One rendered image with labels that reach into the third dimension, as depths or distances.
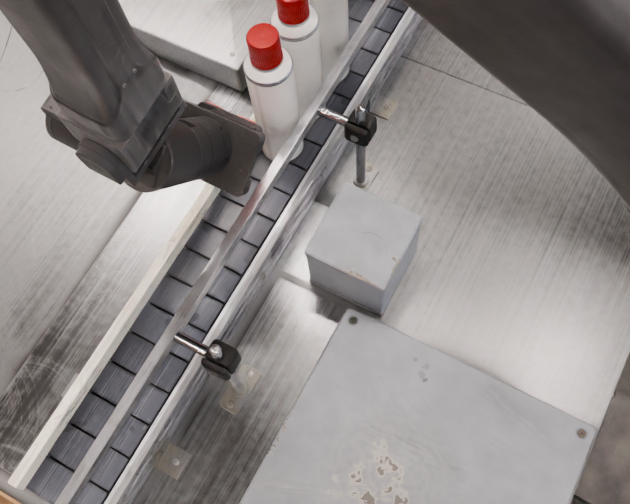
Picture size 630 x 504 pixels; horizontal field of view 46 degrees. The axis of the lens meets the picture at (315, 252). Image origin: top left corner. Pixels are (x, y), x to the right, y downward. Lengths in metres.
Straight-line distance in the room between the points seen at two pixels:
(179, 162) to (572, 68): 0.46
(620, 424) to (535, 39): 1.32
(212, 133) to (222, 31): 0.37
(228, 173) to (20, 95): 0.48
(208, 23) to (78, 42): 0.62
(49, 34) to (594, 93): 0.31
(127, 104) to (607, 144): 0.35
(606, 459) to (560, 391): 0.61
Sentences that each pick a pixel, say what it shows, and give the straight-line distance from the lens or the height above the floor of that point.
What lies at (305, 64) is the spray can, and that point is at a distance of 0.84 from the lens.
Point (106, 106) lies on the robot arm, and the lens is 0.50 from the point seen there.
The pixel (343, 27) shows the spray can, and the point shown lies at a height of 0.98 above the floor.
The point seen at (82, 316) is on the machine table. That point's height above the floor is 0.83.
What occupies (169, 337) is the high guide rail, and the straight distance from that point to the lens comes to 0.75.
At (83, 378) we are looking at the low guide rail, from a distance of 0.82.
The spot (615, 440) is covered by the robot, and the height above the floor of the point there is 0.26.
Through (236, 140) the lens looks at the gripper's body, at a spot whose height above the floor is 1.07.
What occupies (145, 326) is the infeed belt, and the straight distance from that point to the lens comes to 0.85.
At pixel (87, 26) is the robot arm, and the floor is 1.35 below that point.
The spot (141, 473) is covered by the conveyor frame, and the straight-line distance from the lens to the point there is 0.84.
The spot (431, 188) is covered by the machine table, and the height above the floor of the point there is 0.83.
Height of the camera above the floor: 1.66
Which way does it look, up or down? 66 degrees down
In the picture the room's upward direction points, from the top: 8 degrees counter-clockwise
